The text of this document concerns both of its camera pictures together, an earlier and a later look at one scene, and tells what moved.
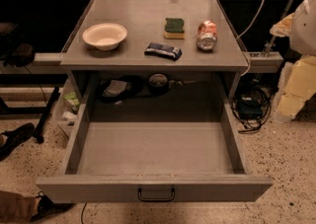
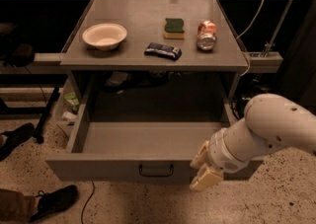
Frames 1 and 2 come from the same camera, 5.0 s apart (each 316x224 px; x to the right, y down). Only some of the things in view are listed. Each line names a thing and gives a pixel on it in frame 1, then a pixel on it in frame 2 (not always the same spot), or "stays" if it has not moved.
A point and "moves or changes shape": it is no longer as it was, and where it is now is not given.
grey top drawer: (155, 152) moves or changes shape
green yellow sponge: (174, 29) stays
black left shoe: (15, 137) stays
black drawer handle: (155, 198) -> (155, 175)
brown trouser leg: (16, 208) stays
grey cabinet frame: (161, 33) stays
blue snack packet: (162, 50) stays
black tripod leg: (37, 134) stays
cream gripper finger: (296, 87) -> (221, 157)
